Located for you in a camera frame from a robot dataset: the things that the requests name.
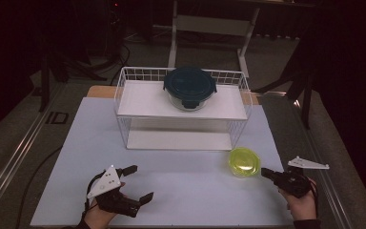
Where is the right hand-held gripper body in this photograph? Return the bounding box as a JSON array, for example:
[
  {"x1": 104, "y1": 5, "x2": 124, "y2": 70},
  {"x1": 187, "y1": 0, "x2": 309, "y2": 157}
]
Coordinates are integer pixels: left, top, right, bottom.
[{"x1": 273, "y1": 156, "x2": 331, "y2": 198}]

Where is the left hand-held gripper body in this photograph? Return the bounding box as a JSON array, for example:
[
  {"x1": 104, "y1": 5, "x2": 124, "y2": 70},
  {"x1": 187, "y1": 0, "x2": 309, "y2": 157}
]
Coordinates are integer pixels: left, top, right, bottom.
[{"x1": 86, "y1": 164, "x2": 141, "y2": 219}]

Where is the small green lidded container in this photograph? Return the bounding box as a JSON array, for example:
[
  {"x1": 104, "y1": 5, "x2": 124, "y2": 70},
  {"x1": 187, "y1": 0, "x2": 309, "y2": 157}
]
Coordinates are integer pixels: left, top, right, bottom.
[{"x1": 228, "y1": 146, "x2": 262, "y2": 178}]

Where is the white wire shelf rack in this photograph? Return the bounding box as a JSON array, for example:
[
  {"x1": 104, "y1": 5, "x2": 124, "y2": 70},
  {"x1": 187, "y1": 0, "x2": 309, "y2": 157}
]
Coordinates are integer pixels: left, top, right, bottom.
[{"x1": 113, "y1": 66, "x2": 254, "y2": 152}]

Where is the round dark blue lidded container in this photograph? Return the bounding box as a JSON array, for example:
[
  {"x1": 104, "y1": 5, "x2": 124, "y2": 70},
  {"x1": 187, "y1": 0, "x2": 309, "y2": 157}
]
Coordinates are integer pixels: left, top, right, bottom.
[{"x1": 163, "y1": 66, "x2": 218, "y2": 113}]

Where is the person's right hand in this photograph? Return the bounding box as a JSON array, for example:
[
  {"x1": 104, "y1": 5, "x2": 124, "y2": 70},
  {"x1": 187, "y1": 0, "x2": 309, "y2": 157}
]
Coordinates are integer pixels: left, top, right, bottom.
[{"x1": 279, "y1": 179, "x2": 318, "y2": 221}]

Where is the person's left hand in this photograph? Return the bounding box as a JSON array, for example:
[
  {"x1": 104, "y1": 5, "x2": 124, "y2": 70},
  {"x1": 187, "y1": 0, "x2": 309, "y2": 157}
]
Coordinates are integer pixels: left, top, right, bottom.
[{"x1": 83, "y1": 204, "x2": 119, "y2": 229}]

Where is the white table cover sheet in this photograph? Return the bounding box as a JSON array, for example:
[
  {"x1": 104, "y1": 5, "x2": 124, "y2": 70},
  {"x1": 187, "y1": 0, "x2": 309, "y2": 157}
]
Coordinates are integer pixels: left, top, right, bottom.
[{"x1": 30, "y1": 96, "x2": 295, "y2": 227}]

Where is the black metal stand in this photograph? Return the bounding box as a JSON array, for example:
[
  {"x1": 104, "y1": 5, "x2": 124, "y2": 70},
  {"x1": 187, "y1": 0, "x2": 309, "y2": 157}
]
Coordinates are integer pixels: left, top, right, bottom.
[
  {"x1": 254, "y1": 31, "x2": 317, "y2": 130},
  {"x1": 37, "y1": 44, "x2": 109, "y2": 113}
]

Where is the aluminium rail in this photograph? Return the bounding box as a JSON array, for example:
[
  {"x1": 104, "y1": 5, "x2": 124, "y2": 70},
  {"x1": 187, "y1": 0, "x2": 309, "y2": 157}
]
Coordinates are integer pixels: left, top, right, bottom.
[
  {"x1": 294, "y1": 98, "x2": 355, "y2": 229},
  {"x1": 0, "y1": 81, "x2": 70, "y2": 220}
]

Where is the black floor cable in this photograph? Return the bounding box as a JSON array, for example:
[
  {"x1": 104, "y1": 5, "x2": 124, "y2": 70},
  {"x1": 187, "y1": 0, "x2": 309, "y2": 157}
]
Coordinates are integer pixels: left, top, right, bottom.
[{"x1": 14, "y1": 144, "x2": 65, "y2": 229}]

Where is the white desk frame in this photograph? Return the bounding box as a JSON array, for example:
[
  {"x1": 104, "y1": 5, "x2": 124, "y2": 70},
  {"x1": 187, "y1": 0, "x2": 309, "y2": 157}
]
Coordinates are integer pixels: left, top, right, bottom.
[{"x1": 167, "y1": 0, "x2": 261, "y2": 79}]

